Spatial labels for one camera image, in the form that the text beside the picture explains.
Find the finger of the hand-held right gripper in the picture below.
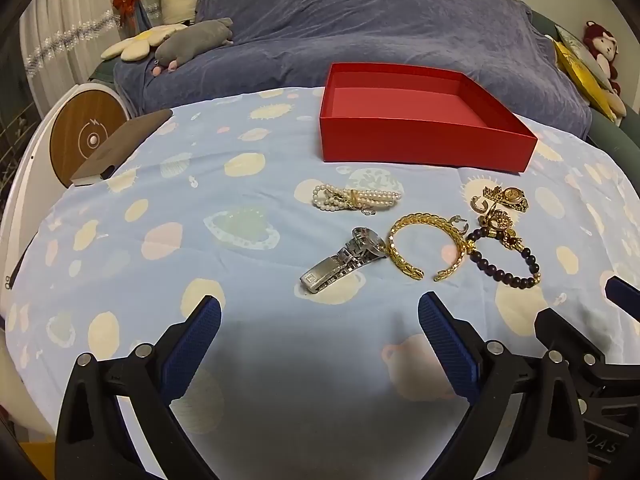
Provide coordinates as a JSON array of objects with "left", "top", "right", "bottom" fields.
[
  {"left": 534, "top": 308, "right": 640, "bottom": 401},
  {"left": 604, "top": 276, "right": 640, "bottom": 322}
]

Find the dark bead bracelet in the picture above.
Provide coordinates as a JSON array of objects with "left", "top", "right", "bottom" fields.
[{"left": 467, "top": 227, "right": 542, "bottom": 288}]

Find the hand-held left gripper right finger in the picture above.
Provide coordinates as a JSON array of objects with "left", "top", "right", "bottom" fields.
[{"left": 417, "top": 291, "right": 586, "bottom": 480}]

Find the red monkey plush toy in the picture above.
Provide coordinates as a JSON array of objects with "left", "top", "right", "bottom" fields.
[{"left": 582, "top": 20, "right": 623, "bottom": 96}]

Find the gold ornate ring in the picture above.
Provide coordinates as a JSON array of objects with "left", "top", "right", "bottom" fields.
[{"left": 480, "top": 210, "right": 516, "bottom": 241}]

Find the grey cushion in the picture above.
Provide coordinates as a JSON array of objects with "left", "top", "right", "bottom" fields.
[{"left": 556, "top": 24, "right": 613, "bottom": 92}]

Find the red cardboard box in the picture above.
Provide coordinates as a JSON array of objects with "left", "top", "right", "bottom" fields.
[{"left": 318, "top": 62, "right": 538, "bottom": 175}]

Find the cream flower cushion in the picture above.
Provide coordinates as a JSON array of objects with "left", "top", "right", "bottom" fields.
[{"left": 101, "top": 22, "right": 193, "bottom": 62}]

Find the green sofa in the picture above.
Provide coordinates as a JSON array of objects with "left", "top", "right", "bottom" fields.
[{"left": 530, "top": 7, "right": 640, "bottom": 161}]

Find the silver tinsel garland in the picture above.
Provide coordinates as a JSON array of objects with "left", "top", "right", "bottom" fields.
[{"left": 24, "top": 10, "right": 118, "bottom": 71}]

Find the grey plush toy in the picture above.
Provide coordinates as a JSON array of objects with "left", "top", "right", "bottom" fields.
[{"left": 152, "top": 17, "right": 235, "bottom": 77}]

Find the red ribbon bow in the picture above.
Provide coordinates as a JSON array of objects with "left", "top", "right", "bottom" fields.
[{"left": 112, "top": 0, "right": 141, "bottom": 26}]

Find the gold chain bracelet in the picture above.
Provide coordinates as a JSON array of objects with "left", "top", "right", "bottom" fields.
[{"left": 482, "top": 185, "right": 530, "bottom": 212}]

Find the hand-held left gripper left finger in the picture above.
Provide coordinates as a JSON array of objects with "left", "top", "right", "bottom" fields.
[{"left": 55, "top": 294, "right": 223, "bottom": 480}]

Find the brown notebook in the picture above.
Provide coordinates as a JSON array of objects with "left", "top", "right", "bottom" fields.
[{"left": 70, "top": 108, "right": 175, "bottom": 187}]

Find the white curtain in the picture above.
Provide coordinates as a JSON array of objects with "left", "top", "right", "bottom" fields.
[{"left": 19, "top": 0, "right": 131, "bottom": 86}]

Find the blue-grey plush blanket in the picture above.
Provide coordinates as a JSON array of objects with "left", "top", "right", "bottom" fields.
[{"left": 114, "top": 0, "right": 593, "bottom": 141}]

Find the yellow cushion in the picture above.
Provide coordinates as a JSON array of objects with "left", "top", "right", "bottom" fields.
[{"left": 552, "top": 39, "right": 618, "bottom": 123}]

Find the gold bangle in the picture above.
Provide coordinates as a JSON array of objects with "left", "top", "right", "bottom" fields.
[{"left": 387, "top": 213, "right": 473, "bottom": 282}]

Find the white round wood-top side table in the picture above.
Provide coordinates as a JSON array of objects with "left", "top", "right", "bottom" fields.
[{"left": 0, "top": 82, "right": 128, "bottom": 331}]

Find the white pearl bracelet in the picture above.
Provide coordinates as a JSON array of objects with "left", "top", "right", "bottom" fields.
[{"left": 312, "top": 184, "right": 403, "bottom": 213}]

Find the silver metal wristwatch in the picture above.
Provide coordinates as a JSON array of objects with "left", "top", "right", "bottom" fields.
[{"left": 300, "top": 227, "right": 388, "bottom": 293}]

